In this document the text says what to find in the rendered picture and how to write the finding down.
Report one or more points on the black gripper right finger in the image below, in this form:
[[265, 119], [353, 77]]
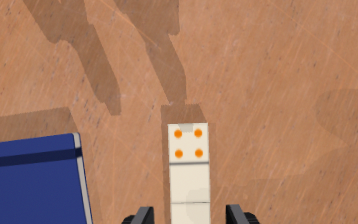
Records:
[[235, 215]]

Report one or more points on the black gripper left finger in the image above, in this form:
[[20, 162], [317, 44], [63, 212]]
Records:
[[145, 215]]

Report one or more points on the dark blue book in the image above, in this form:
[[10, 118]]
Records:
[[43, 181]]

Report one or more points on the white domino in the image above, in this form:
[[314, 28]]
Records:
[[190, 213], [189, 162]]

